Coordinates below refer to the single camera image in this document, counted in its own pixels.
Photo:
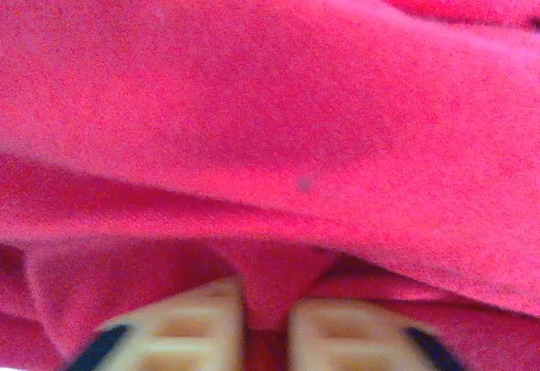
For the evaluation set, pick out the red t-shirt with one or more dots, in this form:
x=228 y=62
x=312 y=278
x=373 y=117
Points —
x=270 y=114

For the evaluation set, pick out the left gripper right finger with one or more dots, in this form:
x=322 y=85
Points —
x=350 y=337

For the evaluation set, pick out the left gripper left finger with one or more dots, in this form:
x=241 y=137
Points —
x=190 y=329

